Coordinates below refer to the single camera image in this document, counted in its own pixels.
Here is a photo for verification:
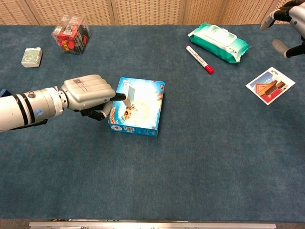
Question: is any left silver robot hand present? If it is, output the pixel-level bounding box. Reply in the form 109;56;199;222
61;74;132;122

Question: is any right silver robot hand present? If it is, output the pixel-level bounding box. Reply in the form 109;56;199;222
260;0;305;58

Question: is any blue cookie snack box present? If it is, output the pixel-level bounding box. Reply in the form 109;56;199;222
108;76;165;138

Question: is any clear box with red contents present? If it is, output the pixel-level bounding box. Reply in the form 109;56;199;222
51;14;91;55

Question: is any small pale green box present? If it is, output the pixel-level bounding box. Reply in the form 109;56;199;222
20;47;43;68

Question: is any blue felt table cover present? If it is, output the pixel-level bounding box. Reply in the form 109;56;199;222
0;23;305;220

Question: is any postcard with red palace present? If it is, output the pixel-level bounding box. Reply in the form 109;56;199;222
245;66;296;105

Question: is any green wet wipes pack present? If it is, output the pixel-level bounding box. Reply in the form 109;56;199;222
187;22;250;64

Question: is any wicker folding screen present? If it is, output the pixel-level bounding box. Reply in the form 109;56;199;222
0;0;305;26

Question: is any white marker with red cap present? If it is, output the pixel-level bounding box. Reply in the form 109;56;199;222
185;45;214;74

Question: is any aluminium table edge rail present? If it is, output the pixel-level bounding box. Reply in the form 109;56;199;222
29;220;277;229

